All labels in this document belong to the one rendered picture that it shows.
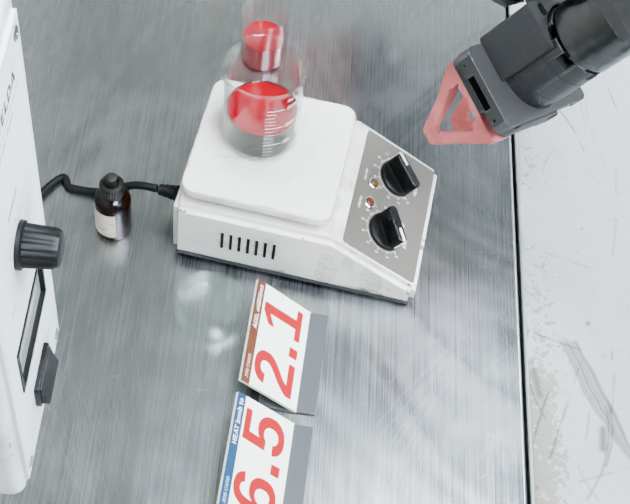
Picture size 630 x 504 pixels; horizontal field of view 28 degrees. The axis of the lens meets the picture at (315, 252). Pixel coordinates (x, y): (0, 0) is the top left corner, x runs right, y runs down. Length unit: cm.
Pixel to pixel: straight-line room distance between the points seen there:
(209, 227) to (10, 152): 61
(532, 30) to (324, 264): 25
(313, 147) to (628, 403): 32
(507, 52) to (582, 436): 31
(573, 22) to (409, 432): 33
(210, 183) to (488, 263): 25
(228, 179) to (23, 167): 57
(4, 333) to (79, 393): 57
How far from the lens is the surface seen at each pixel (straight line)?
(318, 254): 98
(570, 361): 103
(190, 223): 99
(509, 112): 91
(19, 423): 46
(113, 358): 99
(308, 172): 98
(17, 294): 42
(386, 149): 105
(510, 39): 90
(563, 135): 117
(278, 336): 97
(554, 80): 90
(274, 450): 94
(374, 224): 100
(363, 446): 96
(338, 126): 101
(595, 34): 87
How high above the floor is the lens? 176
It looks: 55 degrees down
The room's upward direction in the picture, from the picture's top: 10 degrees clockwise
